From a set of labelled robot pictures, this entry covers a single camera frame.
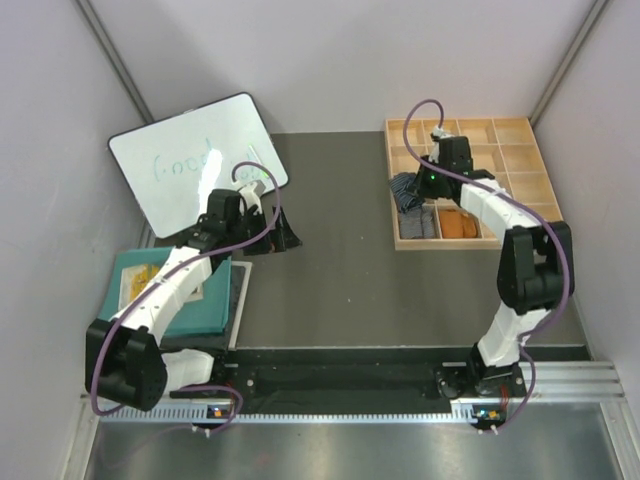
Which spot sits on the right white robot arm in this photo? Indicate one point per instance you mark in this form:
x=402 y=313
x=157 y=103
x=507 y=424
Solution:
x=536 y=272

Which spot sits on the dark blue striped underwear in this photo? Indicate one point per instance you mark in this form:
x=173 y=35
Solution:
x=400 y=185

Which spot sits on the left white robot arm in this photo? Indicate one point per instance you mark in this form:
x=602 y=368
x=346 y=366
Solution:
x=124 y=362

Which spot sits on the wooden compartment tray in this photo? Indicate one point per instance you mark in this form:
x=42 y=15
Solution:
x=507 y=148

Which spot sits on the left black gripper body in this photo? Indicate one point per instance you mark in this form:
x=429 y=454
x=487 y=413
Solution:
x=248 y=222

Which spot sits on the grey striped underwear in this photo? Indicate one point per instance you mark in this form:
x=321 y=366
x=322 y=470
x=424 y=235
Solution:
x=416 y=224

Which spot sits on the teal folder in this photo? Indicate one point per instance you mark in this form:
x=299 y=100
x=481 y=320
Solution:
x=208 y=315

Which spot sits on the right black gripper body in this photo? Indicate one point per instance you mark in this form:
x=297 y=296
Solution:
x=430 y=183

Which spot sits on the yellow picture book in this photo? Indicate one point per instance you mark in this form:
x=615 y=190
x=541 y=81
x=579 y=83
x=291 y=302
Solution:
x=133 y=281

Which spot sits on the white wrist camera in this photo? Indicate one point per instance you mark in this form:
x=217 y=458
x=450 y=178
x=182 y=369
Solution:
x=251 y=194
x=438 y=133

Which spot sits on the green marker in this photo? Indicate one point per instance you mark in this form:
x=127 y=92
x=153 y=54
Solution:
x=257 y=170

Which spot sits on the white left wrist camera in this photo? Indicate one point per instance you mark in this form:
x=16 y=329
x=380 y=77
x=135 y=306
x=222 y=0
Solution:
x=251 y=194

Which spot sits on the white whiteboard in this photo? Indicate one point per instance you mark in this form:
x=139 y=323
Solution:
x=172 y=165

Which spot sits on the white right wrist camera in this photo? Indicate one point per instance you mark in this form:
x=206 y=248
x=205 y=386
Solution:
x=438 y=133

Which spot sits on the orange underwear white waistband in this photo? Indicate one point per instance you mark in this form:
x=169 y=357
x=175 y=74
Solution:
x=455 y=224

